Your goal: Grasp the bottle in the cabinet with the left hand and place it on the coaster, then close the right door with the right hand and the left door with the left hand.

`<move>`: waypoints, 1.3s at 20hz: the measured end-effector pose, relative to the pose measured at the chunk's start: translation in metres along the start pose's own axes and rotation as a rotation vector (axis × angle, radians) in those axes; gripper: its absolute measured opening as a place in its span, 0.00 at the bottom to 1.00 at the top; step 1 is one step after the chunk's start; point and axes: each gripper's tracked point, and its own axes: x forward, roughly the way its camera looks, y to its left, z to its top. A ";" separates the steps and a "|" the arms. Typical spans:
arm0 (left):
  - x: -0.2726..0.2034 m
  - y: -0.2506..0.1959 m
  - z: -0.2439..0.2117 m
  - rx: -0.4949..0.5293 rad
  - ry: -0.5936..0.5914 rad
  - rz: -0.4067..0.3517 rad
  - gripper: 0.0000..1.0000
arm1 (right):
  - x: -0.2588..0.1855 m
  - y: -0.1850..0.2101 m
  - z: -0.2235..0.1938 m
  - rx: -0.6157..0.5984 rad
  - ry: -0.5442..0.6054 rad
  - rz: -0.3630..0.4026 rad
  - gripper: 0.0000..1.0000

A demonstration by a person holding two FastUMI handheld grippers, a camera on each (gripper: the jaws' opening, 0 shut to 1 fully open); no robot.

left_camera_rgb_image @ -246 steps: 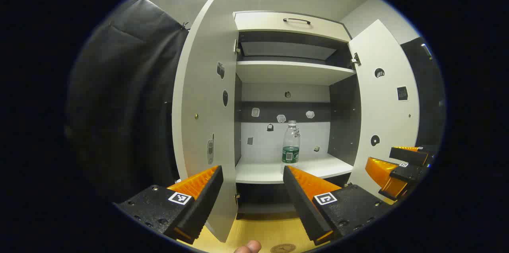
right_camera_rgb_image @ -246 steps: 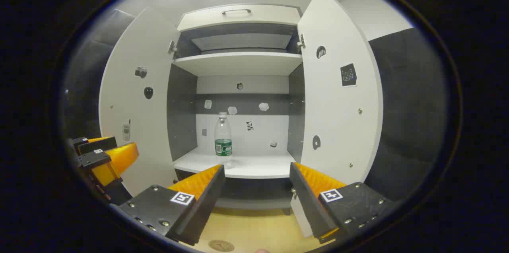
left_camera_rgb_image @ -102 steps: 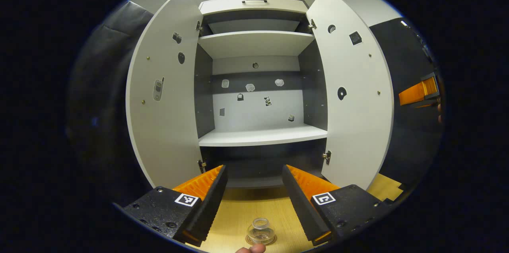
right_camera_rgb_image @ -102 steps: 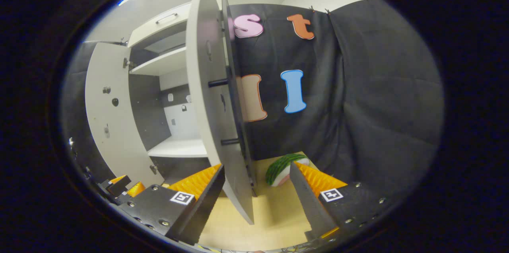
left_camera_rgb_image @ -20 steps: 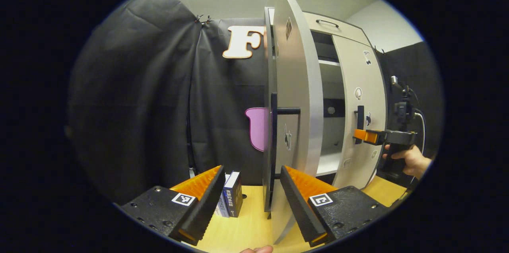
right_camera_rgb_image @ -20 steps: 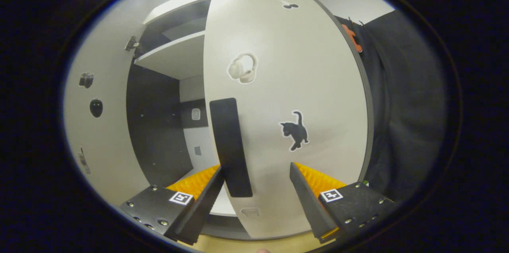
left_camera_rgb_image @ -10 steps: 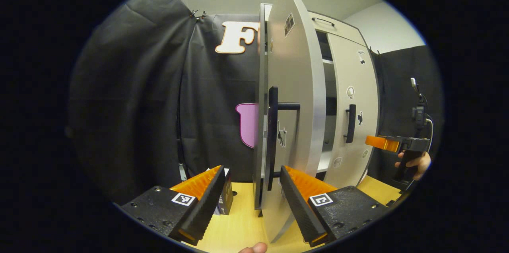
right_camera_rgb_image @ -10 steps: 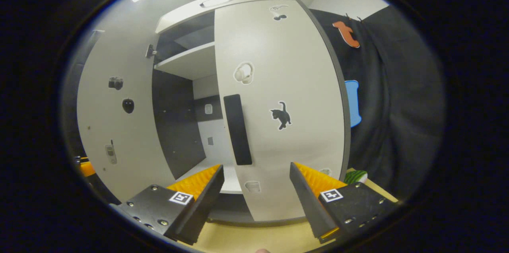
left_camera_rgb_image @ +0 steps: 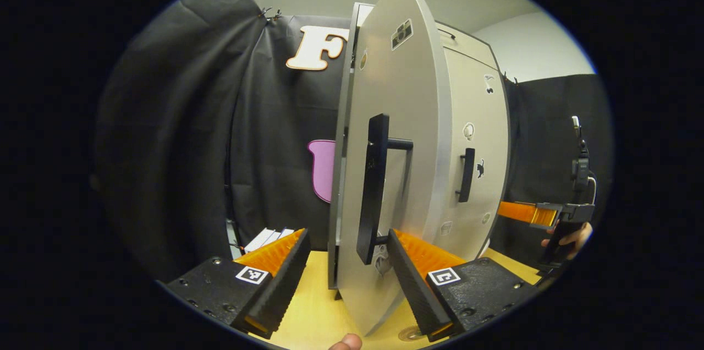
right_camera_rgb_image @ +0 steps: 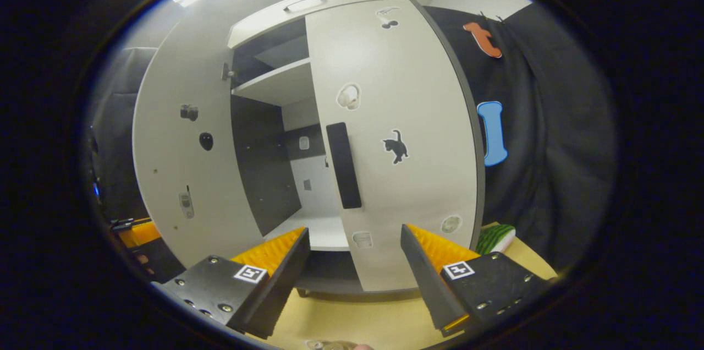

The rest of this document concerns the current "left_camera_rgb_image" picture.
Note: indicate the white cabinet drawer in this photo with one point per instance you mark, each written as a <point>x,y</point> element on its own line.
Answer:
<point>467,44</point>

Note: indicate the white grey cabinet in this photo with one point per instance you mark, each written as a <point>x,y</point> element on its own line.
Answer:
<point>344,108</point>

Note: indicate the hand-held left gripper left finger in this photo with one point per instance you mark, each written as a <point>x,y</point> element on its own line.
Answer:
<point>278,284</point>

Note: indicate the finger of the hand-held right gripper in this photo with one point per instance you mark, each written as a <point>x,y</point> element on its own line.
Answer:
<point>522,211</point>

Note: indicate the white cabinet door calendar sticker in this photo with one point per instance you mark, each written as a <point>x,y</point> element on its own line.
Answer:
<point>478,119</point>

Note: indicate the white flat box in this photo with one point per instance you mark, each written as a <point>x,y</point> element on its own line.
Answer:
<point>267,240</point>

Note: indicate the black backdrop cloth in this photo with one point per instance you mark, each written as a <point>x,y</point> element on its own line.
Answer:
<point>192,119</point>
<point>544,135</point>

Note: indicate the round brown coaster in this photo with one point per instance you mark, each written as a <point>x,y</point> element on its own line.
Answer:
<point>410,333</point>

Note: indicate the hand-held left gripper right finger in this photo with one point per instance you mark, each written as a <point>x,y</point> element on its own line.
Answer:
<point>418,284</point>

